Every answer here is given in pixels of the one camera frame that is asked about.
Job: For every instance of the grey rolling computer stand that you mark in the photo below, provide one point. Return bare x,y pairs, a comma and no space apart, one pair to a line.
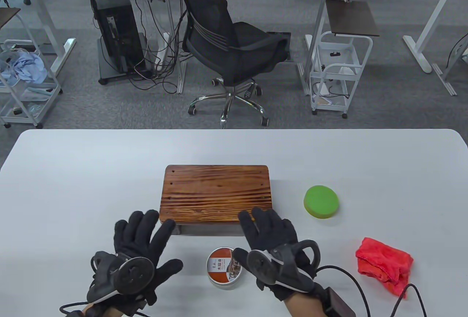
109,74

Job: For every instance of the person's left hand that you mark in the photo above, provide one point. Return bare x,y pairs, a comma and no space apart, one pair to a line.
146,244

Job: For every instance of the dark brown board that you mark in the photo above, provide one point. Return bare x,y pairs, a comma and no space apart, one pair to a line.
351,17

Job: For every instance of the person's right hand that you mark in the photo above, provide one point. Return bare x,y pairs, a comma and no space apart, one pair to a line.
270,233

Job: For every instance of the person's left forearm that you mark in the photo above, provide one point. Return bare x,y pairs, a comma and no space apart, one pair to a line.
89,309

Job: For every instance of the white power strip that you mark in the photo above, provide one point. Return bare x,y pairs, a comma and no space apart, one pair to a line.
161,55

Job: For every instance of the green round sponge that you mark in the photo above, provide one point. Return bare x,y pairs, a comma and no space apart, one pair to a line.
321,200

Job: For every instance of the black computer tower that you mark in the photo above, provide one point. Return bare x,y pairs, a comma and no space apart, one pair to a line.
120,39

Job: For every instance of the red cloth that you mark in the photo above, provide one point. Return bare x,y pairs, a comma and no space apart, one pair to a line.
387,262

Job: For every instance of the white paper bag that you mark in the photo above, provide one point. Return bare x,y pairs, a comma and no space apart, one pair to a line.
347,70

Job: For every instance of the dark brown side table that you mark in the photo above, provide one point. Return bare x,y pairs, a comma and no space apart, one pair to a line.
7,15

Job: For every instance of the black mesh office chair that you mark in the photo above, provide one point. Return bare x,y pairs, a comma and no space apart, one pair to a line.
219,39

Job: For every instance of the round silver wood wax tin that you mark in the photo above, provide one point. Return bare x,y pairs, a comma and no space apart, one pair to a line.
225,286

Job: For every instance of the black floor box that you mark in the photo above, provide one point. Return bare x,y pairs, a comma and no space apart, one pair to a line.
281,34

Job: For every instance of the brown wooden stool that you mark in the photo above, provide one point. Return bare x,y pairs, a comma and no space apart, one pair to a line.
215,192

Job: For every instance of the light blue cloth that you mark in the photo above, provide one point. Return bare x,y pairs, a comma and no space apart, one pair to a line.
25,68

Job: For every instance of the black box wrist camera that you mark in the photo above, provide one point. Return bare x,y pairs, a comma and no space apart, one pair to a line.
338,304

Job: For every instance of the yellowish booklet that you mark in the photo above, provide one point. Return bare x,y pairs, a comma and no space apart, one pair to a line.
323,100

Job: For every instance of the black and white controller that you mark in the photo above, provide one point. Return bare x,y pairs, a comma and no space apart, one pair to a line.
133,273
263,267

